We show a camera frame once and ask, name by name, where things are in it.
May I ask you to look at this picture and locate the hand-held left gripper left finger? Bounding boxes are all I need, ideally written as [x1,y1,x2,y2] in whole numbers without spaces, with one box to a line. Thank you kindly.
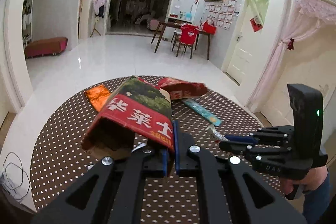
[31,144,168,224]

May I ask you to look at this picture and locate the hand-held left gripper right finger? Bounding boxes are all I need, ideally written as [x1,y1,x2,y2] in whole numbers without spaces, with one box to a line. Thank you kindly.
[173,120,307,224]

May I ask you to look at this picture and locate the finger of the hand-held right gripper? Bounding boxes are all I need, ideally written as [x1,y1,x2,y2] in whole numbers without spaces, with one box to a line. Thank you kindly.
[224,126,294,146]
[219,141,292,161]

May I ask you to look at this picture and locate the silver foil wrapper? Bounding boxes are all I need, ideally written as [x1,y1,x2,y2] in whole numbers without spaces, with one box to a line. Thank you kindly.
[206,124,229,142]

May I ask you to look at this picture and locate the toothpaste tube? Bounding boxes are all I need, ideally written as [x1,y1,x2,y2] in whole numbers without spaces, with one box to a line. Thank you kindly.
[181,98,222,127]

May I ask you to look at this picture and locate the red and green cardboard box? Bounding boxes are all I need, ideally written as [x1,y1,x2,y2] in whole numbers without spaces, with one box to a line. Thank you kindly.
[81,76,176,178]

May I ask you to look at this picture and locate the red snack bag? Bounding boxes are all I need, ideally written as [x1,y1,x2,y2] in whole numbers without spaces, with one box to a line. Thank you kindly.
[157,77,208,101]

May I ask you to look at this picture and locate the orange foil packet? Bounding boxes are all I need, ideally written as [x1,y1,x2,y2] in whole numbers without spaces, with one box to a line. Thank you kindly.
[84,84,112,112]

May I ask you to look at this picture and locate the person's right hand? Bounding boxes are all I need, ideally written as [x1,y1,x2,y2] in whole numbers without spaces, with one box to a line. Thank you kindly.
[285,166,328,194]

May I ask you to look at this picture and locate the pink lace curtain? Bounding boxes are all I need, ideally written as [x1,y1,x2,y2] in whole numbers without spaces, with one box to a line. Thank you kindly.
[245,0,336,109]

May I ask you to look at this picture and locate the person's blue jeans leg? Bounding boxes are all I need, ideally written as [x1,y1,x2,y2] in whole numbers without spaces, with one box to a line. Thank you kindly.
[302,169,336,224]

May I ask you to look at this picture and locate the round polka-dot table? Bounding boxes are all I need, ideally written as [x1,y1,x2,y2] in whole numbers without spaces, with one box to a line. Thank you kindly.
[30,76,264,224]

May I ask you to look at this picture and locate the wooden dining chair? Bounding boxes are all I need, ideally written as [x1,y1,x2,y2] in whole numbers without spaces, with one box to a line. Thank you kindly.
[172,24,200,59]

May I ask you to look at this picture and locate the red gift bag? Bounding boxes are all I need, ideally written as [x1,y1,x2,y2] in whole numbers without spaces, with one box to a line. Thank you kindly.
[201,20,218,35]

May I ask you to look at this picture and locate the red chair cover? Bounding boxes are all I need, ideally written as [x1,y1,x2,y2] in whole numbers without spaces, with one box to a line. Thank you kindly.
[179,24,200,45]

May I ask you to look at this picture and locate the red paper door decoration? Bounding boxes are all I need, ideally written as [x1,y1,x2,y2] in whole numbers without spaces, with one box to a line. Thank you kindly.
[250,15,263,32]

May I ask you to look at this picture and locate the dark wooden dining table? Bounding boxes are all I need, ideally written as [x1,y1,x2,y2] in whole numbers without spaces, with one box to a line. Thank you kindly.
[151,21,213,60]

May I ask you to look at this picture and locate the white sideboard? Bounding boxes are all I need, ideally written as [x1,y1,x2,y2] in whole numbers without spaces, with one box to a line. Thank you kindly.
[163,17,195,41]

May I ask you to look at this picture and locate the wooden coat stand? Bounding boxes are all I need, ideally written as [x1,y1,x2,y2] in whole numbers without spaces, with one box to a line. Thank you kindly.
[90,17,101,38]

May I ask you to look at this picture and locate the dark glass sliding door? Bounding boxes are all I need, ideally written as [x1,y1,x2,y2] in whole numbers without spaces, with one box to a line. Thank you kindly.
[106,0,175,35]

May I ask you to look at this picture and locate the red upholstered bench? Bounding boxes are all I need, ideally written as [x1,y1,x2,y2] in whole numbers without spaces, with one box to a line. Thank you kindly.
[25,37,68,58]

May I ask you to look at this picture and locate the pink hanging garment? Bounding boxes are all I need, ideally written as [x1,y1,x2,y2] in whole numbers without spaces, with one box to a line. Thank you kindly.
[92,0,107,18]

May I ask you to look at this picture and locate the white shelf rack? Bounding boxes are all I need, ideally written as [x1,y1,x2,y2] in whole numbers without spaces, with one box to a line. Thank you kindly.
[22,0,34,43]

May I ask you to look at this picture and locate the white door with handle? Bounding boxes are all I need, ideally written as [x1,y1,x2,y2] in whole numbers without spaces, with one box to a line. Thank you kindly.
[226,0,271,85]

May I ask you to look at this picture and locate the floor cables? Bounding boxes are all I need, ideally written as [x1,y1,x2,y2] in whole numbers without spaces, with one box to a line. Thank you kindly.
[0,152,31,201]

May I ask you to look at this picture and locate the group of wall certificates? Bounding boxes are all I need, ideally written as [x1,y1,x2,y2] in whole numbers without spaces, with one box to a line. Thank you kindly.
[203,0,240,30]

